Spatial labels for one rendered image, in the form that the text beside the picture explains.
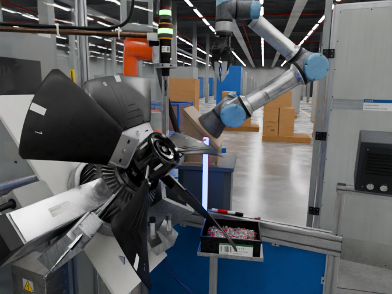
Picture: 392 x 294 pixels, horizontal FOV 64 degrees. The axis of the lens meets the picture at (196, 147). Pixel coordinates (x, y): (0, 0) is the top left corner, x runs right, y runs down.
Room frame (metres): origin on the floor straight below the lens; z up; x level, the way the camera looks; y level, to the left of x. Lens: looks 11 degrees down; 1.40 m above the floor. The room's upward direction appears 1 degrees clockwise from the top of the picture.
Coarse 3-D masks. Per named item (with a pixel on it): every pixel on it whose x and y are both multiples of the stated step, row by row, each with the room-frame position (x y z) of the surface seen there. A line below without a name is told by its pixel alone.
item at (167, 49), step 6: (162, 42) 0.97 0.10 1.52; (168, 42) 0.98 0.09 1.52; (162, 48) 0.97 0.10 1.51; (168, 48) 0.97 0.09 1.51; (162, 54) 0.97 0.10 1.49; (168, 54) 0.98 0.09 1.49; (162, 60) 0.98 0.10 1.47; (168, 60) 0.98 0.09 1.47; (162, 72) 0.98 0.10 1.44; (168, 72) 0.98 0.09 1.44
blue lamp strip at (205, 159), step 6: (204, 138) 1.31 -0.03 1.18; (204, 156) 1.31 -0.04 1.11; (204, 162) 1.31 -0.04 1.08; (204, 168) 1.31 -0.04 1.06; (204, 174) 1.31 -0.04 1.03; (204, 180) 1.31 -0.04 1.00; (204, 186) 1.30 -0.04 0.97; (204, 192) 1.30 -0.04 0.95; (204, 198) 1.30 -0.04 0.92; (204, 204) 1.30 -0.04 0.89
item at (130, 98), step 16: (96, 80) 1.06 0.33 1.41; (112, 80) 1.08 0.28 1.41; (128, 80) 1.10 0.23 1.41; (144, 80) 1.13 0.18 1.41; (96, 96) 1.02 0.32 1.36; (112, 96) 1.03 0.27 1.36; (128, 96) 1.04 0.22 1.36; (144, 96) 1.06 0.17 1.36; (112, 112) 0.99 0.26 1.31; (128, 112) 0.99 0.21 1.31; (144, 112) 1.00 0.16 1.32; (128, 128) 0.96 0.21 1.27
